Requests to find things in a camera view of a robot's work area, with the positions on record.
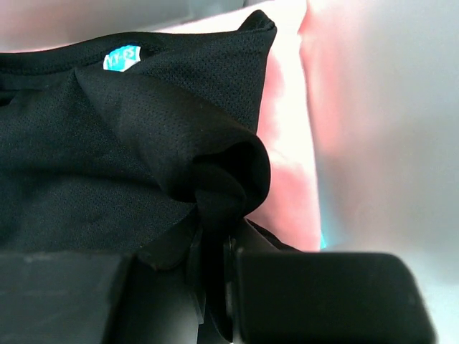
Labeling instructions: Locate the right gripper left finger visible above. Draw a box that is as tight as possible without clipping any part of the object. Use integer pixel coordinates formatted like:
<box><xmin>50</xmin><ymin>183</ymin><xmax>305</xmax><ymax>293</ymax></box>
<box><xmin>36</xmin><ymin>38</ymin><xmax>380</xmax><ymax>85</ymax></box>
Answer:
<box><xmin>0</xmin><ymin>214</ymin><xmax>205</xmax><ymax>344</ymax></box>

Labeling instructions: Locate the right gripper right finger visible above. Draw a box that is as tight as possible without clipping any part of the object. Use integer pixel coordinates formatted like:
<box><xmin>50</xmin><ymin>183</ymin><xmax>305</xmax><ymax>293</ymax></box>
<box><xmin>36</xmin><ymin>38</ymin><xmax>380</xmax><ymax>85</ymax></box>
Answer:
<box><xmin>225</xmin><ymin>221</ymin><xmax>436</xmax><ymax>343</ymax></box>

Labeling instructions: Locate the black t shirt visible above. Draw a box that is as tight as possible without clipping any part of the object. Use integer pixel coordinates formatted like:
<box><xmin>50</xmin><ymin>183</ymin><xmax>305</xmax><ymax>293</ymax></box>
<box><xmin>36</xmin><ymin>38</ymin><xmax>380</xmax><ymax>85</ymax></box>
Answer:
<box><xmin>1</xmin><ymin>11</ymin><xmax>277</xmax><ymax>340</ymax></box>

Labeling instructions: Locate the folded teal t shirt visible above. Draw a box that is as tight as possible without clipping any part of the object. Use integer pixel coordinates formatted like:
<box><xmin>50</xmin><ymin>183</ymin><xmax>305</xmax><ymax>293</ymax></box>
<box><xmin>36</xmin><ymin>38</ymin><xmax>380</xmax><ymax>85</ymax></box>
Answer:
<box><xmin>320</xmin><ymin>232</ymin><xmax>327</xmax><ymax>249</ymax></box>

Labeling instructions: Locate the folded pink t shirt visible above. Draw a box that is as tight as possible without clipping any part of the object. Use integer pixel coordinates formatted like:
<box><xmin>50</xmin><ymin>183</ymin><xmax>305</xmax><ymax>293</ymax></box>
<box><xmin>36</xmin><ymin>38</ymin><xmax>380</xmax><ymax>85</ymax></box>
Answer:
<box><xmin>154</xmin><ymin>1</ymin><xmax>321</xmax><ymax>251</ymax></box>

